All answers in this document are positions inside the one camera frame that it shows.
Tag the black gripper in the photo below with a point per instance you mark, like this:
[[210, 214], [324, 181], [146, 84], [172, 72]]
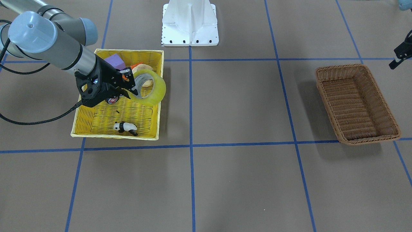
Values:
[[106, 72]]

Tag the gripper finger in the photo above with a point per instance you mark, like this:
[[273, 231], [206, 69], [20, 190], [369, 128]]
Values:
[[402, 52]]

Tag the yellow tape roll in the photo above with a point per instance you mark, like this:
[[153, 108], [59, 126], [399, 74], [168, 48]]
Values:
[[152, 95]]

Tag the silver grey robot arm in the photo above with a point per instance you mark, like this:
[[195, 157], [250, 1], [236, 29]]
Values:
[[44, 32]]

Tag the yellow woven basket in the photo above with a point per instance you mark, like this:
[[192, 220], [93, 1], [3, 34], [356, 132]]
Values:
[[98, 122]]

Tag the brown wicker basket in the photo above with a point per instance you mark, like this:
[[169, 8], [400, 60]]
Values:
[[358, 112]]

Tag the small black labelled can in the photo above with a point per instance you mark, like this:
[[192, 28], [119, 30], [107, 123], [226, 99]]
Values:
[[112, 100]]

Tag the toy orange carrot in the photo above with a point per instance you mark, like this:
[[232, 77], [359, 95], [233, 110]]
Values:
[[135, 65]]

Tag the purple block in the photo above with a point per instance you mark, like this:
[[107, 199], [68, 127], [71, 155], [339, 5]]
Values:
[[116, 61]]

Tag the panda toy figurine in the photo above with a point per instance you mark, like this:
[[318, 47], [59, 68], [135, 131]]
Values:
[[122, 127]]

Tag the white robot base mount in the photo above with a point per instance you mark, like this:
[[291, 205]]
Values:
[[189, 23]]

